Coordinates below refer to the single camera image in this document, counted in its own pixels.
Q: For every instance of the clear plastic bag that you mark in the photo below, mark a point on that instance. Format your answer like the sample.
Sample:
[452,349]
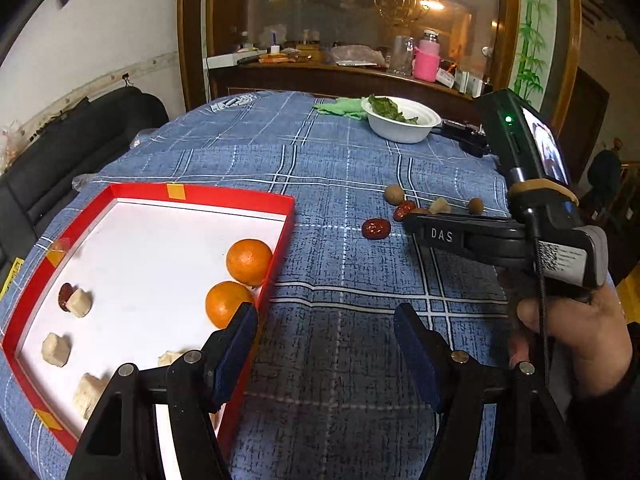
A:
[355,55]

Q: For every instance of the person's right hand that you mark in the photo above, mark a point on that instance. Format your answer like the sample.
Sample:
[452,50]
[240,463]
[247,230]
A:
[590,340]

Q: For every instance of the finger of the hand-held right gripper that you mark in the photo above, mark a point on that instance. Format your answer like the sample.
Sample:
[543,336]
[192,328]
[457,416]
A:
[450,235]

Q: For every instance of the wooden glass cabinet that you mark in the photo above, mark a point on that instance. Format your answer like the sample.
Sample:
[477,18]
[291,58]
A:
[325,80]

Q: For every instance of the green cloth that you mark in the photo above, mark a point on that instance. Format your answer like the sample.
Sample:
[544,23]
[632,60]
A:
[345,107]

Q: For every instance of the yellow label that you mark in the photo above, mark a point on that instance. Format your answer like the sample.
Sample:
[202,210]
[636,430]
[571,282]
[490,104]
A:
[11,277]

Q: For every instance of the white bowl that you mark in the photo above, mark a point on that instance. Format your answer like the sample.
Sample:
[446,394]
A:
[400,132]

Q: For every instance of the red cardboard box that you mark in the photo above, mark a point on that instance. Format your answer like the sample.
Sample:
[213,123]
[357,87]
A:
[150,260]

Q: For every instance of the red date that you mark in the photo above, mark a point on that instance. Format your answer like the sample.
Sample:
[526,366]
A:
[404,211]
[375,228]
[65,297]

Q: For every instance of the dark figure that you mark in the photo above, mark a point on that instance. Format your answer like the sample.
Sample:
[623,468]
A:
[605,170]

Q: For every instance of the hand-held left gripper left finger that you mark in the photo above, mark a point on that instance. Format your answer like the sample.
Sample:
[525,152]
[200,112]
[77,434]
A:
[235,355]

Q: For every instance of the clear glass jar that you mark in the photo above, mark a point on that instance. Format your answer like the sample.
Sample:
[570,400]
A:
[400,57]

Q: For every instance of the blue plaid tablecloth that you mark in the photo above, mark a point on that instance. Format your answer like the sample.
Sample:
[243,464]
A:
[340,270]

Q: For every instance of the orange flat packets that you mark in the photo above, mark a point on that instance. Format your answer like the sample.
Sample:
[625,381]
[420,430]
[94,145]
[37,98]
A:
[285,57]

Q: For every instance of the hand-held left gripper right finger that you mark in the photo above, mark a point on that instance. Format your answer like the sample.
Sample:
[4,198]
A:
[417,355]

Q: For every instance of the small brown nut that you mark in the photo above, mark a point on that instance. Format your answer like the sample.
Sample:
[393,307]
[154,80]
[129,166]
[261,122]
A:
[475,205]

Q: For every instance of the long white box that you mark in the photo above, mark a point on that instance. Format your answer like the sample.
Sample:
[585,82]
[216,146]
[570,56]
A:
[225,60]

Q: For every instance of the green leaves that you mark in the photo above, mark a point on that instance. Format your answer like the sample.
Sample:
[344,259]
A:
[387,106]

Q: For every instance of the pink bottle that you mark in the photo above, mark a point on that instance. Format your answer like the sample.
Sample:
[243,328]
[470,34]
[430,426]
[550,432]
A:
[426,62]

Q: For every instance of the brown walnut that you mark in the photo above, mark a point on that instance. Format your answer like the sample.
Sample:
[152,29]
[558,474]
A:
[395,193]

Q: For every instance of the small white boxes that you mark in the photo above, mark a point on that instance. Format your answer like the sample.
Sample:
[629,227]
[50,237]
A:
[457,81]

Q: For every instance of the black sofa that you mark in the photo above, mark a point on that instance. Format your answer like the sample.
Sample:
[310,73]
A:
[100,130]

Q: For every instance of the person's right forearm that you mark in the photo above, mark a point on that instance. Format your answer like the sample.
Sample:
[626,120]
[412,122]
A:
[610,430]

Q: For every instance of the beige pastry cube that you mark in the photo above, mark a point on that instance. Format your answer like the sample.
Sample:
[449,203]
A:
[80,303]
[87,395]
[169,358]
[440,206]
[55,350]

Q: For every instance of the bamboo painted panel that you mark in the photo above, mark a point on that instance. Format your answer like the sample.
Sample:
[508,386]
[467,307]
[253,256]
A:
[532,35]

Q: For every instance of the orange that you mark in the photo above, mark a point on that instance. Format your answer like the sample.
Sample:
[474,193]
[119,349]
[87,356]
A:
[225,305]
[249,261]

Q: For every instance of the brown wooden door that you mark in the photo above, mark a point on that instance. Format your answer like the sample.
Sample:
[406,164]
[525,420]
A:
[590,125]

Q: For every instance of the yellow bag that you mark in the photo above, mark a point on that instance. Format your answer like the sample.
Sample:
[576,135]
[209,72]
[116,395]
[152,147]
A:
[631,300]

